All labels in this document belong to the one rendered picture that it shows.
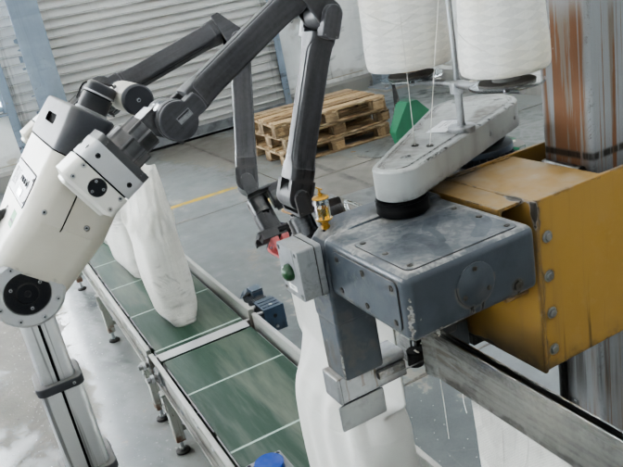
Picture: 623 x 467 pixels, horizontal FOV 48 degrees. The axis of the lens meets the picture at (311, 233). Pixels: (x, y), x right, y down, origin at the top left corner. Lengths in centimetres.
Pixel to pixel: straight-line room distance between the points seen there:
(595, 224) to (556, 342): 21
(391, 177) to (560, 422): 44
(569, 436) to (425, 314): 27
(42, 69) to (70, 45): 60
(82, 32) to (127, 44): 51
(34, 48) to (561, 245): 726
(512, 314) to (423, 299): 34
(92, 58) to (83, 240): 711
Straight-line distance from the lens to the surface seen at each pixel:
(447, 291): 100
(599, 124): 132
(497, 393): 117
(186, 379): 276
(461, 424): 288
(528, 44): 113
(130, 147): 135
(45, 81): 813
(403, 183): 113
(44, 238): 154
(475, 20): 113
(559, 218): 120
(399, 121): 676
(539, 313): 123
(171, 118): 136
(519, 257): 107
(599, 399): 156
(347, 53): 988
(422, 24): 131
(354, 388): 128
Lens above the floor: 174
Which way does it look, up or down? 21 degrees down
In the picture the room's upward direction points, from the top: 11 degrees counter-clockwise
